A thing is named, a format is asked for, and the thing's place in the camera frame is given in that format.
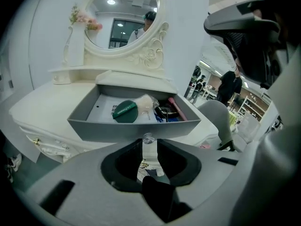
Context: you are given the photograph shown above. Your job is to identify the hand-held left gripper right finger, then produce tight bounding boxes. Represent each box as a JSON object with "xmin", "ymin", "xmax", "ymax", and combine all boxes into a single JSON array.
[{"xmin": 157, "ymin": 139, "xmax": 245, "ymax": 226}]

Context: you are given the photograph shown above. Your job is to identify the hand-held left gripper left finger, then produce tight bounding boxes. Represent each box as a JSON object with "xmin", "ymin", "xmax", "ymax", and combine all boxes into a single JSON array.
[{"xmin": 16, "ymin": 139, "xmax": 163, "ymax": 226}]

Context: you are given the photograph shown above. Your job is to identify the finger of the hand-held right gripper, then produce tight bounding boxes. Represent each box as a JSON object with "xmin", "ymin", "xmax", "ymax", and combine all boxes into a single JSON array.
[
  {"xmin": 204, "ymin": 0, "xmax": 281, "ymax": 84},
  {"xmin": 231, "ymin": 42, "xmax": 301, "ymax": 226}
]

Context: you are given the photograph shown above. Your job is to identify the grey dressing table drawer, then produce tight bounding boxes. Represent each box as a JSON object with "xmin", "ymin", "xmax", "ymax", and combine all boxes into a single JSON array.
[{"xmin": 67, "ymin": 83, "xmax": 202, "ymax": 146}]

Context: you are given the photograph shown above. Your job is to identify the white dressing table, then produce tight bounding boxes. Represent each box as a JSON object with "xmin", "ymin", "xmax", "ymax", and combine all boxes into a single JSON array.
[{"xmin": 8, "ymin": 65, "xmax": 218, "ymax": 164}]

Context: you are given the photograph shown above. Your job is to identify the small cream side drawer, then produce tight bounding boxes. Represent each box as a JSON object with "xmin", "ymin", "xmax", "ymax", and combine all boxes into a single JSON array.
[{"xmin": 48, "ymin": 66, "xmax": 82, "ymax": 86}]

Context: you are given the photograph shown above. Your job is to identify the green stool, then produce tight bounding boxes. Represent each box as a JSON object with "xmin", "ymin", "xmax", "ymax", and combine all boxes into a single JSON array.
[{"xmin": 228, "ymin": 113, "xmax": 238, "ymax": 132}]

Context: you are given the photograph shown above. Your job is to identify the grey upholstered chair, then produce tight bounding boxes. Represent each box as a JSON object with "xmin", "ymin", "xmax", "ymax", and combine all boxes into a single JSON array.
[{"xmin": 197, "ymin": 99, "xmax": 248, "ymax": 153}]

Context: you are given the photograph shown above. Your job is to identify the white shelf unit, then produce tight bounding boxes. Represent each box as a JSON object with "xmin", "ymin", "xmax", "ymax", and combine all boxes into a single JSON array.
[{"xmin": 237, "ymin": 95, "xmax": 271, "ymax": 122}]

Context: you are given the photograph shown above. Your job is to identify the pink lipstick tube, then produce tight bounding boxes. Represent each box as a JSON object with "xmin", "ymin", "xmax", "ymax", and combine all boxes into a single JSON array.
[{"xmin": 167, "ymin": 97, "xmax": 189, "ymax": 122}]

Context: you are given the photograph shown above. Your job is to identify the blue and white packet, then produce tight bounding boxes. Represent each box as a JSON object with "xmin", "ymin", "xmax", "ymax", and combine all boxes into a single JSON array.
[{"xmin": 153, "ymin": 109, "xmax": 170, "ymax": 123}]

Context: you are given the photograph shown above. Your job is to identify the person's white sneaker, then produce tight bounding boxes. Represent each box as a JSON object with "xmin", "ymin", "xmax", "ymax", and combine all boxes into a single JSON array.
[{"xmin": 4, "ymin": 153, "xmax": 23, "ymax": 184}]

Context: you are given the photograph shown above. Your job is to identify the black round compact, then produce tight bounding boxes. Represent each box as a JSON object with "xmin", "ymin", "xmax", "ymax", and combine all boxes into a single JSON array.
[{"xmin": 154, "ymin": 103, "xmax": 181, "ymax": 123}]

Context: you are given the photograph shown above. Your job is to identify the white paper sheet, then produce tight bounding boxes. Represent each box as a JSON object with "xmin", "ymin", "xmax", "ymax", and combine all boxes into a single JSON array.
[{"xmin": 86, "ymin": 93, "xmax": 157, "ymax": 124}]

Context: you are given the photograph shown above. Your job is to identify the green round cushion compact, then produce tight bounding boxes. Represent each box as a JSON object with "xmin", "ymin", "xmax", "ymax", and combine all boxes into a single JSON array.
[{"xmin": 111, "ymin": 99, "xmax": 139, "ymax": 124}]

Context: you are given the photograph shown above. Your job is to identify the pink makeup puff in wrapper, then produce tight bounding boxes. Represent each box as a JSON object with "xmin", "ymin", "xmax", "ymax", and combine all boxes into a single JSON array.
[{"xmin": 134, "ymin": 94, "xmax": 159, "ymax": 115}]

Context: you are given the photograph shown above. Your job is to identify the cream oval framed mirror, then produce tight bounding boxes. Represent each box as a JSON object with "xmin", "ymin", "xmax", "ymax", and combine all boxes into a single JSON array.
[{"xmin": 83, "ymin": 0, "xmax": 170, "ymax": 76}]

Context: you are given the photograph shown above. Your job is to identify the tall white vase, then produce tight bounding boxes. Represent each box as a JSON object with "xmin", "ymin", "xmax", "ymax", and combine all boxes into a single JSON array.
[{"xmin": 61, "ymin": 24, "xmax": 86, "ymax": 68}]

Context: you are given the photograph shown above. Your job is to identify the pink artificial flowers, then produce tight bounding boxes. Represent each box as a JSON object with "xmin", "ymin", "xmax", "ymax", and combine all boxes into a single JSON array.
[{"xmin": 69, "ymin": 3, "xmax": 103, "ymax": 32}]

